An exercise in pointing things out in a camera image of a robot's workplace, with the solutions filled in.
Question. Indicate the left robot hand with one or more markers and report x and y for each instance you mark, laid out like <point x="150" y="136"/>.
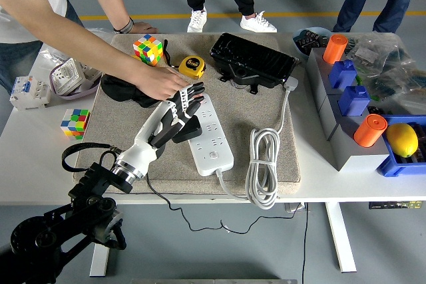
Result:
<point x="139" y="154"/>

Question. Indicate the person's left hand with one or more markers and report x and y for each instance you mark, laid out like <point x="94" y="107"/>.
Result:
<point x="144" y="28"/>

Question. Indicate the person's right hand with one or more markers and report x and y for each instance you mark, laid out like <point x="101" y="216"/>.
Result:
<point x="163" y="82"/>

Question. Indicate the black power adapter plug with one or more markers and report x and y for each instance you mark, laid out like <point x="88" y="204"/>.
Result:
<point x="191" y="129"/>

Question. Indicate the white power strip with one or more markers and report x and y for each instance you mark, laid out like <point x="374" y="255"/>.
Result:
<point x="216" y="157"/>

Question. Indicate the person's right forearm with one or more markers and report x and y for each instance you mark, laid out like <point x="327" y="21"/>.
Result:
<point x="83" y="38"/>

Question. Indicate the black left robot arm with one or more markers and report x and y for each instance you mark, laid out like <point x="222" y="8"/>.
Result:
<point x="96" y="187"/>

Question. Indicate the dark wristband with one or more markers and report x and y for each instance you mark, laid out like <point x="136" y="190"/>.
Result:
<point x="124" y="27"/>

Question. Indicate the colourful puzzle cube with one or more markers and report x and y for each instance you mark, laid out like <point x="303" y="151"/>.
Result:
<point x="76" y="122"/>
<point x="148" y="49"/>

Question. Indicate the yellow tape measure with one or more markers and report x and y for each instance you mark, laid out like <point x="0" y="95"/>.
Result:
<point x="191" y="66"/>

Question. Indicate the black cloth pouch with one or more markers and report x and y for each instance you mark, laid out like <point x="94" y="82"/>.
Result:
<point x="116" y="87"/>

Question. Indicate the pale purple tray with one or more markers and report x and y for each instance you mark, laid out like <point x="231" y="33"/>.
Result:
<point x="80" y="93"/>

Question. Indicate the glossy black device box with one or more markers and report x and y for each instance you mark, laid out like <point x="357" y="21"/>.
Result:
<point x="253" y="58"/>

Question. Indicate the clear bag of screws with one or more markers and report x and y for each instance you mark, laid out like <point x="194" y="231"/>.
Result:
<point x="50" y="53"/>

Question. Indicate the grey-brown mat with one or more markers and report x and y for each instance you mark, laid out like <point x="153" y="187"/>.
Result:
<point x="259" y="104"/>

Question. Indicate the white table leg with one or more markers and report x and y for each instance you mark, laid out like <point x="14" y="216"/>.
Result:
<point x="339" y="237"/>
<point x="103" y="257"/>

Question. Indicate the white circuit breaker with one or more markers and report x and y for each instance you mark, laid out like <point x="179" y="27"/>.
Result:
<point x="30" y="92"/>

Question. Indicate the light blue bowl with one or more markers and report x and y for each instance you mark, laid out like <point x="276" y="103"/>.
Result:
<point x="299" y="50"/>

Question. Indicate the grey holder box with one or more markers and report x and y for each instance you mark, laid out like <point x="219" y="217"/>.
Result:
<point x="352" y="154"/>
<point x="316" y="74"/>

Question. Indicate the dark circuit boards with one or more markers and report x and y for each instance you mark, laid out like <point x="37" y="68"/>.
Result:
<point x="311" y="39"/>

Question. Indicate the orange cylinder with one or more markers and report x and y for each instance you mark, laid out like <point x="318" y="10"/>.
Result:
<point x="369" y="131"/>
<point x="335" y="49"/>

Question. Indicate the blue peg block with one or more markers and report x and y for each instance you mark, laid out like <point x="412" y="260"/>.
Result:
<point x="354" y="101"/>
<point x="342" y="74"/>

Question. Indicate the small green part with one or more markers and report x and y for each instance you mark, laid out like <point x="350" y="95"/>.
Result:
<point x="358" y="80"/>

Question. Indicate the clear bag of components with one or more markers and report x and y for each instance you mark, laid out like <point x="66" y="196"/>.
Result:
<point x="399" y="87"/>
<point x="382" y="51"/>

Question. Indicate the yellow lemon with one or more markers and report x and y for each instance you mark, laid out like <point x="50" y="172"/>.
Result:
<point x="401" y="139"/>

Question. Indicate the blue plastic bin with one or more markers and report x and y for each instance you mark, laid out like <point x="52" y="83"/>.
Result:
<point x="392" y="167"/>

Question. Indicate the black table control panel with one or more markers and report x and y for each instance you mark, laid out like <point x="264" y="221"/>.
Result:
<point x="392" y="205"/>

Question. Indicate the white wall socket panel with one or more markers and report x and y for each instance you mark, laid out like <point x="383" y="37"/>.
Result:
<point x="91" y="71"/>
<point x="66" y="76"/>

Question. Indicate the grey metal bracket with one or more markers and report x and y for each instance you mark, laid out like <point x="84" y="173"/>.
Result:
<point x="293" y="207"/>

